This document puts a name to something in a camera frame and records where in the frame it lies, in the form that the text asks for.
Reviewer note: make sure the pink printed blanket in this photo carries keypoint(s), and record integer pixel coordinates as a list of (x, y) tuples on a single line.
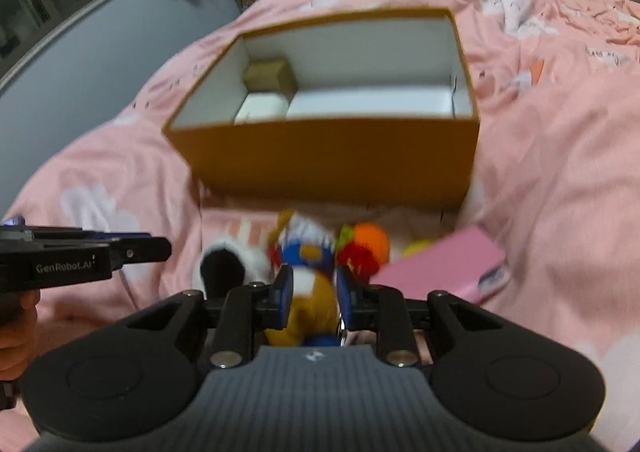
[(550, 157)]

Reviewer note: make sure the orange cardboard box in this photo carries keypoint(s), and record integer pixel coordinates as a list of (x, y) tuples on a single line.
[(325, 162)]

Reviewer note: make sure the small brown box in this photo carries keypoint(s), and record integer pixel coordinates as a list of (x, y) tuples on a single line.
[(267, 77)]

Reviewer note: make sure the duck plush toy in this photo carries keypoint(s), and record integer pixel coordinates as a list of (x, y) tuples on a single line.
[(307, 257)]

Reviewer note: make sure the pink white striped sock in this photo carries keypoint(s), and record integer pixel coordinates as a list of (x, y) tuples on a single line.
[(225, 267)]

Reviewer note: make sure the grey bed board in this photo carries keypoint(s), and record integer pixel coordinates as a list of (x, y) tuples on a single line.
[(100, 72)]

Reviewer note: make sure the pink case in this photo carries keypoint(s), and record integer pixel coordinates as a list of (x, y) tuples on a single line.
[(435, 262)]

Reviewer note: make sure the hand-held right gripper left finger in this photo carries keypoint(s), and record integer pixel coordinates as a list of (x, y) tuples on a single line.
[(283, 294)]

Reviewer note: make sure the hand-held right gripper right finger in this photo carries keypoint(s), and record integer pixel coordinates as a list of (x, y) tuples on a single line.
[(346, 299)]

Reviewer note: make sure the small yellow toy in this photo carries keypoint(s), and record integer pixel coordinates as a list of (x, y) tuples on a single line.
[(416, 248)]

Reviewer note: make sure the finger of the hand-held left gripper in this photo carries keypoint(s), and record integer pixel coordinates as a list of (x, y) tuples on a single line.
[(145, 251)]

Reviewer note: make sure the white box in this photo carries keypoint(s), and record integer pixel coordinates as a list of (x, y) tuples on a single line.
[(260, 107)]

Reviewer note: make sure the person's left hand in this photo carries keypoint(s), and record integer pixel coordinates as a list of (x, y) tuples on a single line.
[(15, 342)]

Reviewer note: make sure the orange red plush toy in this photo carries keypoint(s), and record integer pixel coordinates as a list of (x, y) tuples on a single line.
[(367, 244)]

